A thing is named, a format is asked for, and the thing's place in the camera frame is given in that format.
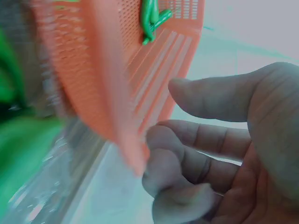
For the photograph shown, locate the person's right hand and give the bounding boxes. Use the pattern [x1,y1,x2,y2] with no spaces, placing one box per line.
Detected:
[142,61,299,224]

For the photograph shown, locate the green leafy vegetable bundle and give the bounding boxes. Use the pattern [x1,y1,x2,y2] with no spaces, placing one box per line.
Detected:
[0,28,64,212]

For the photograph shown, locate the clear plastic bag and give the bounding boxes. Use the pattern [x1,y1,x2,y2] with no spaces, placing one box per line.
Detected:
[7,116,114,224]

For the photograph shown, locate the orange plastic slotted basket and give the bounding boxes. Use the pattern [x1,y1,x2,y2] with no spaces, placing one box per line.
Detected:
[32,0,206,176]

